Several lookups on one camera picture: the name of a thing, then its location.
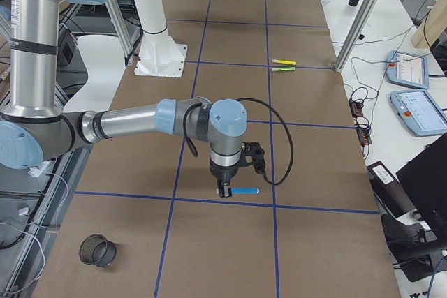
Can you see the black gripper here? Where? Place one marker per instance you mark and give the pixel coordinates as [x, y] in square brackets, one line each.
[222, 173]

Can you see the blue highlighter pen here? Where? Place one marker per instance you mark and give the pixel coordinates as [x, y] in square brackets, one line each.
[245, 191]

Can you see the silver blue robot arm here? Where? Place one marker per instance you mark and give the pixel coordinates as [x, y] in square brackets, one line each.
[34, 130]

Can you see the brown paper table cover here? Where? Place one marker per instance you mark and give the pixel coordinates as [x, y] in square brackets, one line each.
[318, 234]

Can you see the green highlighter pen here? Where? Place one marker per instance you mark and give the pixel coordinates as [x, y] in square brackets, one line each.
[283, 69]

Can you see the yellow highlighter pen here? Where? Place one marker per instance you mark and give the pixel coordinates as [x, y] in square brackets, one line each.
[284, 62]

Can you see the small electronics board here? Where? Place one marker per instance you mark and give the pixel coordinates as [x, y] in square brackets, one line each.
[361, 123]

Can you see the black white control box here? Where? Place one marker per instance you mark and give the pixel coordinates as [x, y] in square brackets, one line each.
[389, 189]

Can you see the black monitor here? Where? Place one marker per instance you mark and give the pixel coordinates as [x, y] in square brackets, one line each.
[424, 181]

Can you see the lower teach pendant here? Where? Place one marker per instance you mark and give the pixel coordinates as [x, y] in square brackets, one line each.
[419, 112]

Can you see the teach pendant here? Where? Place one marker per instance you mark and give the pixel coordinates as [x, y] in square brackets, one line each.
[408, 70]
[419, 112]

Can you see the upper teach pendant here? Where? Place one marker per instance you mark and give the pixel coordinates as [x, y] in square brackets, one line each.
[408, 70]

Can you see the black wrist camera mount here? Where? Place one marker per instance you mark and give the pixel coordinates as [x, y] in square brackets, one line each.
[252, 154]

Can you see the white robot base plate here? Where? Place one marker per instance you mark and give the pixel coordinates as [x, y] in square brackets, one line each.
[160, 56]

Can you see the aluminium frame post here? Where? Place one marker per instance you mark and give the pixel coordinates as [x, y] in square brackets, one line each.
[353, 34]

